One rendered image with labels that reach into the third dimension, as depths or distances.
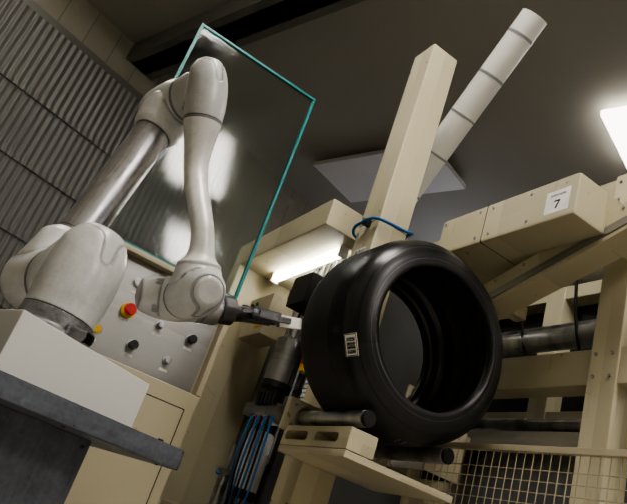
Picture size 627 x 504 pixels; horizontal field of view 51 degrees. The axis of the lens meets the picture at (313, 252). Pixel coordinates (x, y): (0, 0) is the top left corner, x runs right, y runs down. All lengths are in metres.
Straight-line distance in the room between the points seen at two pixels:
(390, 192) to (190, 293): 1.16
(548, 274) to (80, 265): 1.43
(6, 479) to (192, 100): 0.98
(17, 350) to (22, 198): 3.66
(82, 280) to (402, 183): 1.38
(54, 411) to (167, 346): 1.16
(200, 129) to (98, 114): 3.59
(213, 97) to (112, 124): 3.60
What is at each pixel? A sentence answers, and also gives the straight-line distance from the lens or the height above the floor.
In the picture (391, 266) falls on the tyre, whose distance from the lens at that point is 1.85.
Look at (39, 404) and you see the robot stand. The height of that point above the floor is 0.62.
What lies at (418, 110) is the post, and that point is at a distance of 2.64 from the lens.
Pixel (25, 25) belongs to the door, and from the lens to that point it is 5.20.
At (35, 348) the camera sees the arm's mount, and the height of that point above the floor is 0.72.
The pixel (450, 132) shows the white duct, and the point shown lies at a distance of 2.98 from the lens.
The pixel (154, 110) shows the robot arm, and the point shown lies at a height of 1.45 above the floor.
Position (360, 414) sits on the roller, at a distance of 1.76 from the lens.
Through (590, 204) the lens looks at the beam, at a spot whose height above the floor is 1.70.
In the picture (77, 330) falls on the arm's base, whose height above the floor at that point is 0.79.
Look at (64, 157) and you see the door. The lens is 5.09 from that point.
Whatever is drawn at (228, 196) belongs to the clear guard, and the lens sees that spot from 2.51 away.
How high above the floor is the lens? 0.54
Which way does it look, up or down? 24 degrees up
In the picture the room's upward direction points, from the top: 20 degrees clockwise
